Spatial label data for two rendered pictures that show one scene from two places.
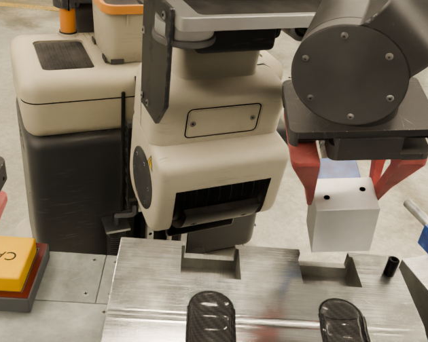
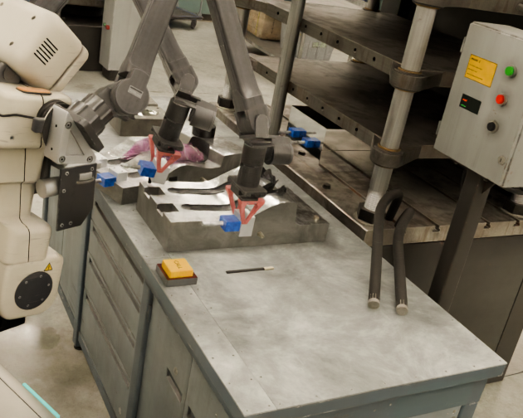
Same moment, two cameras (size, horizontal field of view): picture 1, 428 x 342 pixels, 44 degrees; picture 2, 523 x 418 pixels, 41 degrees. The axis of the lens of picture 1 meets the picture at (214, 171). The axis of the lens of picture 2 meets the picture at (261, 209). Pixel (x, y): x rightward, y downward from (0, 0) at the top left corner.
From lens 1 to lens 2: 1.93 m
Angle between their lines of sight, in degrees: 97
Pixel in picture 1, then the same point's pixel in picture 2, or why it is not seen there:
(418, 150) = not seen: hidden behind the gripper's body
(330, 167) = (146, 164)
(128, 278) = (188, 218)
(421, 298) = (134, 191)
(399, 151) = not seen: hidden behind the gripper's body
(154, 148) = (48, 257)
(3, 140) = not seen: outside the picture
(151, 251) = (173, 216)
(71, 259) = (153, 265)
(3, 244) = (172, 264)
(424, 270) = (126, 185)
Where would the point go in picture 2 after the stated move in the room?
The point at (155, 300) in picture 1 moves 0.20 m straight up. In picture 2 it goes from (192, 214) to (202, 143)
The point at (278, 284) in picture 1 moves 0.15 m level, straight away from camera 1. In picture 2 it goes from (169, 197) to (114, 192)
